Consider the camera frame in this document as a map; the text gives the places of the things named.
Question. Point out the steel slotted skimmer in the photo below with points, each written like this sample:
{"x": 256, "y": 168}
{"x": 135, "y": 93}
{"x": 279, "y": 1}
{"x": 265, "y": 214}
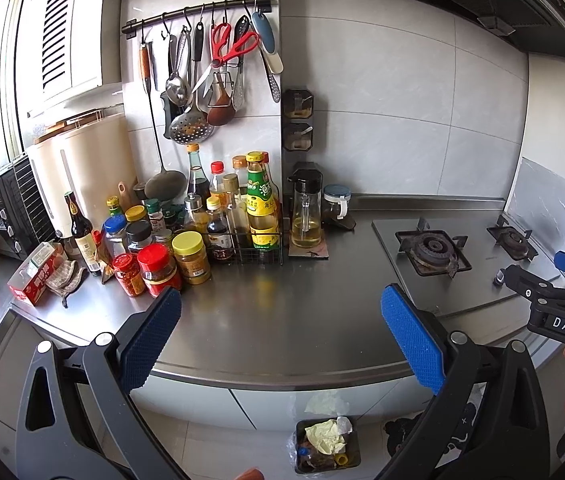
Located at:
{"x": 192, "y": 125}

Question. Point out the large yellow label vinegar bottle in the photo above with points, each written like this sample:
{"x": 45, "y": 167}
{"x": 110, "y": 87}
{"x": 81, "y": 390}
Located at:
{"x": 261, "y": 205}

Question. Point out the gas stove burner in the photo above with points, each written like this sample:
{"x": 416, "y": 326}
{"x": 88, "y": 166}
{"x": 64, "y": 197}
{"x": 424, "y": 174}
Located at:
{"x": 433, "y": 252}
{"x": 515, "y": 243}

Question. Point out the dark soy sauce bottle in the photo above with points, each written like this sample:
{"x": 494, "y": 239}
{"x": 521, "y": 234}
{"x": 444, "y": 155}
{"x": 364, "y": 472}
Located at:
{"x": 220, "y": 238}

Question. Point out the small red chili jar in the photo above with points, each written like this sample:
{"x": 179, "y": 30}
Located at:
{"x": 127, "y": 272}

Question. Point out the right gas stove burner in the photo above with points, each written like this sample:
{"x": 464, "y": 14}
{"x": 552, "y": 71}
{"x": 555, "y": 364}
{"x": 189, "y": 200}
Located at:
{"x": 515, "y": 243}

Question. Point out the crushed clear plastic bottle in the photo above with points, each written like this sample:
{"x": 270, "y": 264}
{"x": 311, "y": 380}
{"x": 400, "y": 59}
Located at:
{"x": 311, "y": 460}

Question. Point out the black toaster oven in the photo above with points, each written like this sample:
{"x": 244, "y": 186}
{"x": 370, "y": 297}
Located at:
{"x": 24, "y": 220}

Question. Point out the black wire bottle rack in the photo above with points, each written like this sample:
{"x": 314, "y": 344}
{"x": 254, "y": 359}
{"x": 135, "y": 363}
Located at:
{"x": 241, "y": 235}

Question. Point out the black lid spice jar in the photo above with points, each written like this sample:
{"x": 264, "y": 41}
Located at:
{"x": 138, "y": 235}

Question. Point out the black cat floor mat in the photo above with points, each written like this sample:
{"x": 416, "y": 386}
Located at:
{"x": 398, "y": 430}

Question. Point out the glass oil dispenser black lid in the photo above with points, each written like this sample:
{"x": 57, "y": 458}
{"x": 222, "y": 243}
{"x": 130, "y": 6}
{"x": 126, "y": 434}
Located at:
{"x": 306, "y": 218}

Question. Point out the brown glass bottle gold label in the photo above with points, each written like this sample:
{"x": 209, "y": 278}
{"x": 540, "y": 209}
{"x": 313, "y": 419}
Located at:
{"x": 81, "y": 230}

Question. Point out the yellow paper bag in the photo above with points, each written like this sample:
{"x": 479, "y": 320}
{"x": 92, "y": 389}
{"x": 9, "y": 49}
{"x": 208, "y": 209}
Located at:
{"x": 325, "y": 438}

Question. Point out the red cardboard box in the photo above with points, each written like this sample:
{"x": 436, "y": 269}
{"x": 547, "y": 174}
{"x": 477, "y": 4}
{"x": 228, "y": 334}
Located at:
{"x": 28, "y": 283}

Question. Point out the red cap sauce bottle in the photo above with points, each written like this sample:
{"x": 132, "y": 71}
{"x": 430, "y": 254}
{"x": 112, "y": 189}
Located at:
{"x": 216, "y": 184}

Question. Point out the red lid chili jar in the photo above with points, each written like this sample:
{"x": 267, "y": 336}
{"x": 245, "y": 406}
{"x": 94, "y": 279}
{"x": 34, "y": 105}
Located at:
{"x": 159, "y": 269}

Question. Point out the blue lid glass jar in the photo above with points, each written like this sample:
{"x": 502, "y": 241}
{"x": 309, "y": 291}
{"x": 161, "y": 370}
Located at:
{"x": 336, "y": 201}

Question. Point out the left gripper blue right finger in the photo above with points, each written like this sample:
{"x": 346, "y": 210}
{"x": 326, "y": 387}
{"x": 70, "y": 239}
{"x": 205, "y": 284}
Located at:
{"x": 486, "y": 418}

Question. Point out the wall mounted spice boxes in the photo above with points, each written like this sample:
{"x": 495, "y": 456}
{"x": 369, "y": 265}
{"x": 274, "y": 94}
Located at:
{"x": 297, "y": 120}

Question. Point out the blue lid spice jar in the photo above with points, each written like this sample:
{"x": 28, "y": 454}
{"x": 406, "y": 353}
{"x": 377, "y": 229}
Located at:
{"x": 115, "y": 233}

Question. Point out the clear plastic bag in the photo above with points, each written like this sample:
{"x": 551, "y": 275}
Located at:
{"x": 343, "y": 425}

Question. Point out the steel gas cooktop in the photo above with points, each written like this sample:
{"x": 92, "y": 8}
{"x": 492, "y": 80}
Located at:
{"x": 481, "y": 286}

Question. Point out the red kitchen scissors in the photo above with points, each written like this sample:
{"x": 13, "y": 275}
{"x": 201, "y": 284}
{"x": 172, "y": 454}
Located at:
{"x": 223, "y": 51}

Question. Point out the left gas stove burner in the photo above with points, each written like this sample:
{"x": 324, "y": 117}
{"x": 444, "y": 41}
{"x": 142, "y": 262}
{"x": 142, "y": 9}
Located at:
{"x": 433, "y": 252}

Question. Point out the black utensil hanging rail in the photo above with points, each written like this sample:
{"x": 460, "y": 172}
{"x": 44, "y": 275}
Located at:
{"x": 134, "y": 25}

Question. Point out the dark ladle spoon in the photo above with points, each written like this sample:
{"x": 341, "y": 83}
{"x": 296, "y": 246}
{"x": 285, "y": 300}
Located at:
{"x": 166, "y": 184}

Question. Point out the beige cutting board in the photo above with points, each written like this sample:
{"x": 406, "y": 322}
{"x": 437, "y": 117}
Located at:
{"x": 91, "y": 162}

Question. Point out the yellow lid sauce jar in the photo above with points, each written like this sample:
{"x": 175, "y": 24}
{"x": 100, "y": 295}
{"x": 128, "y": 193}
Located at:
{"x": 190, "y": 253}

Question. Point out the grey trash bin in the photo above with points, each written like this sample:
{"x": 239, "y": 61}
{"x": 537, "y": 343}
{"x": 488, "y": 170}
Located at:
{"x": 352, "y": 446}

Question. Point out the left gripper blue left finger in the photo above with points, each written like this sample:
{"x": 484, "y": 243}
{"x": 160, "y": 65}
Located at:
{"x": 55, "y": 439}

